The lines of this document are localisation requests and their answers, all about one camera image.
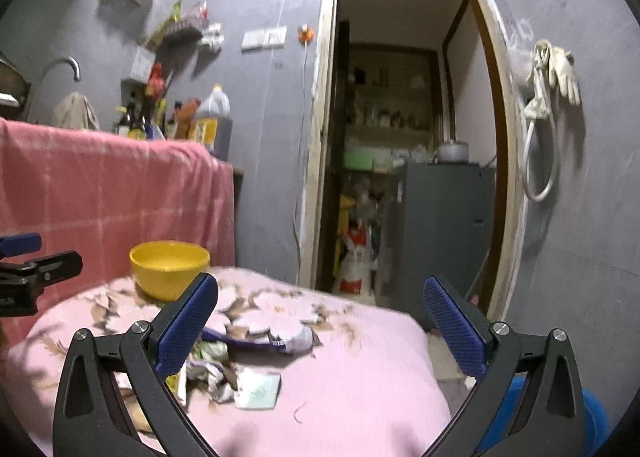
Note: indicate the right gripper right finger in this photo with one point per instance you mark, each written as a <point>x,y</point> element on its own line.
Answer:
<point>527,398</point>

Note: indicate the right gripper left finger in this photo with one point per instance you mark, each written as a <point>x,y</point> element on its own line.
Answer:
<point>90,416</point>

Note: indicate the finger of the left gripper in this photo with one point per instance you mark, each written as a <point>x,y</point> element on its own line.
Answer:
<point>15,245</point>
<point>52,269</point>

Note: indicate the green wrapper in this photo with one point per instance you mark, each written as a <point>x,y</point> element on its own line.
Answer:
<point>209,368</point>

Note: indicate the blue white plastic bag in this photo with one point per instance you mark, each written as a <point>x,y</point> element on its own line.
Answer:
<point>270,331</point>

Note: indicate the blue plastic bucket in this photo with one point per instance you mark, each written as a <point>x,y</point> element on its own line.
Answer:
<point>596,422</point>

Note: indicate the red plaid cloth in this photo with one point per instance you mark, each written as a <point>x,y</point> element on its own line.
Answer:
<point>101,194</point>

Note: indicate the yellow plastic bowl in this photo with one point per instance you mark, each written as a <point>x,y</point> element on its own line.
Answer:
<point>163,269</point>

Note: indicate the grey rag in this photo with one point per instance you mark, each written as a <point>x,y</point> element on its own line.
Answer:
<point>75,113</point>

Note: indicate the chrome faucet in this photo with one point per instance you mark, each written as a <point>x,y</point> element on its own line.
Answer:
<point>53,68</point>

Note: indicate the dark sauce bottle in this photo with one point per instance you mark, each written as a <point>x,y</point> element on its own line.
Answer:
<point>130,123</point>

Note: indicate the grey washing machine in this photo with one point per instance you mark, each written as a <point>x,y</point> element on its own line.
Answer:
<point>439,223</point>

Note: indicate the red white sack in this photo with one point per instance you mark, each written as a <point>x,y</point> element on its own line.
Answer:
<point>354,272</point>

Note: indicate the large oil jug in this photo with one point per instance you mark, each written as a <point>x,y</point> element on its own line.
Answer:
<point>211,125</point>

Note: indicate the metal pot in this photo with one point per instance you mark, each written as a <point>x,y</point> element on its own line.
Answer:
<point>453,152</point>

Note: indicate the green box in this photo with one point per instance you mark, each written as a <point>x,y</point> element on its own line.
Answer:
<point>358,161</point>

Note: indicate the cream rubber gloves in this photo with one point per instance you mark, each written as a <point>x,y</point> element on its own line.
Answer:
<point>555,66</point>

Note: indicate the wire wall shelf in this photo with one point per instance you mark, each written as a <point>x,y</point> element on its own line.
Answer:
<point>170,31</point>

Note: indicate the wall socket panel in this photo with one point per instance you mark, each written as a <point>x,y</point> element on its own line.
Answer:
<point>264,39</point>

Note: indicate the wooden door frame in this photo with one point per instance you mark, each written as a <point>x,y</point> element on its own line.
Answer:
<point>507,241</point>

